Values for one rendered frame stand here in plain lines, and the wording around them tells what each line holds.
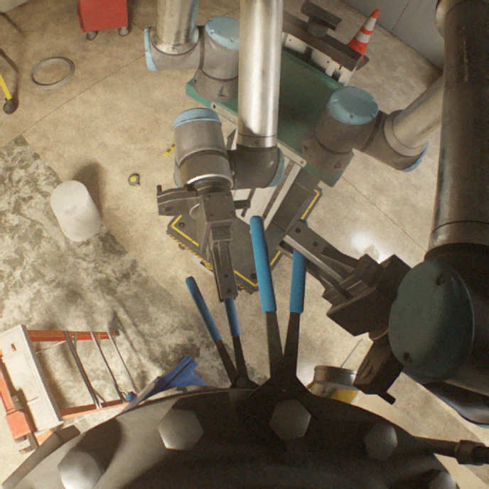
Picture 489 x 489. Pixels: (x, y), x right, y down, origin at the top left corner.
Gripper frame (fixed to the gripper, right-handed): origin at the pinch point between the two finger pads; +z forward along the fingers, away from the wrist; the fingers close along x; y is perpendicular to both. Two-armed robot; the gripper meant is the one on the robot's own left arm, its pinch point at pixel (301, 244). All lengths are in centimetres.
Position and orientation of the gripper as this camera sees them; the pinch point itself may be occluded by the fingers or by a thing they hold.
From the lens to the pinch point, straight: 41.5
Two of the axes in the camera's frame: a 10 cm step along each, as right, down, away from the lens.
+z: -7.9, -6.0, 1.1
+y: 5.9, -6.9, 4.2
